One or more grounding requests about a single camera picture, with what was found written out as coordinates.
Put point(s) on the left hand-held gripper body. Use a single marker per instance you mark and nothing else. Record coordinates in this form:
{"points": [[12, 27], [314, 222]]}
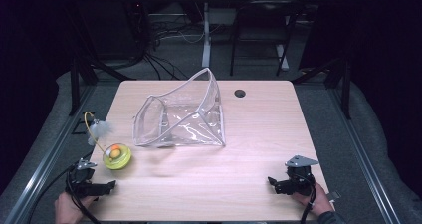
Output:
{"points": [[81, 177]]}

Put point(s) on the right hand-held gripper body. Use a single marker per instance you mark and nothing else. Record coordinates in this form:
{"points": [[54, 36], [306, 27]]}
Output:
{"points": [[300, 176]]}

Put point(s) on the person's right hand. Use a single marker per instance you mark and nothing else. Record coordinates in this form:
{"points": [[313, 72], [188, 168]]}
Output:
{"points": [[320, 200]]}

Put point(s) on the person's left hand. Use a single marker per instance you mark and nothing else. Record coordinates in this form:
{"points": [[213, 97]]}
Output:
{"points": [[68, 209]]}

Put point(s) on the yellow-green cat toy with feather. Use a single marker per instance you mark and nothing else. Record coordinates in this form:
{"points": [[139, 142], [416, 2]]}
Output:
{"points": [[116, 156]]}

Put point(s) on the person's dark right sleeve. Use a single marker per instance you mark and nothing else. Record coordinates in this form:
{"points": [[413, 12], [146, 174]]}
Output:
{"points": [[331, 218]]}

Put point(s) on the clear plastic zipper bag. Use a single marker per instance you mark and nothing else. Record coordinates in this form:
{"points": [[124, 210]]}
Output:
{"points": [[185, 117]]}

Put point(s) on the black metal stand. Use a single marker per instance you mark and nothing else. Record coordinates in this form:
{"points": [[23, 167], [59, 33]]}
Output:
{"points": [[338, 78], [83, 71]]}

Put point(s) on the black metal chair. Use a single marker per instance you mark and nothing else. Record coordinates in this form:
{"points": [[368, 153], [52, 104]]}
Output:
{"points": [[262, 35]]}

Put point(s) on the white desk leg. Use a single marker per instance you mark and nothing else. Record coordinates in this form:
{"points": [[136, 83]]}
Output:
{"points": [[206, 38]]}

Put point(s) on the grey aluminium rail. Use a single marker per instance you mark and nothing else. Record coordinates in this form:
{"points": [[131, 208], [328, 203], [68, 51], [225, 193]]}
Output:
{"points": [[361, 161], [43, 161]]}

